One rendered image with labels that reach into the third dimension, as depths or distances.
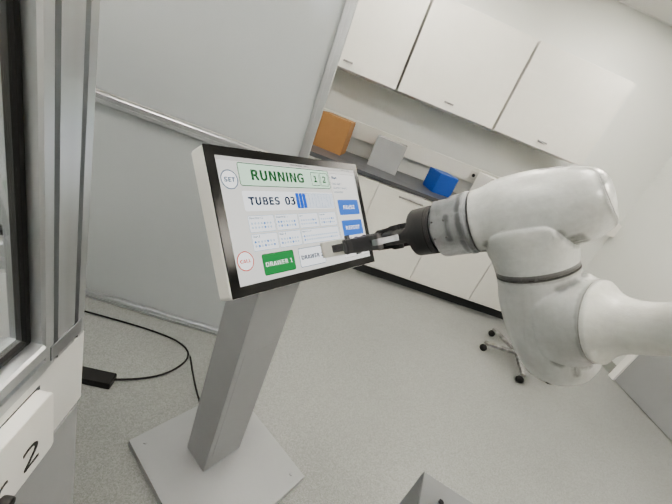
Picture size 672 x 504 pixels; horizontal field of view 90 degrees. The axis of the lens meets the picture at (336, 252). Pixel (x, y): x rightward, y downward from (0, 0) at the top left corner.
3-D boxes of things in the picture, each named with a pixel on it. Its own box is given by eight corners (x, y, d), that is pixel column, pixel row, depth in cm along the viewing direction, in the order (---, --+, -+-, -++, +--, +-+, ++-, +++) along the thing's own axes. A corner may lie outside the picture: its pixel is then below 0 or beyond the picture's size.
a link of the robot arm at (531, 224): (457, 191, 44) (480, 286, 46) (611, 153, 34) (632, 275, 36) (478, 180, 52) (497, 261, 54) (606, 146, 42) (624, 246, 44)
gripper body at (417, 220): (443, 203, 55) (393, 214, 61) (422, 206, 49) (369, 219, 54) (452, 247, 56) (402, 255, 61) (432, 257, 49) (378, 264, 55)
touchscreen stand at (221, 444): (302, 480, 135) (412, 270, 94) (197, 578, 100) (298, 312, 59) (232, 391, 160) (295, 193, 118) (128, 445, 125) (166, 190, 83)
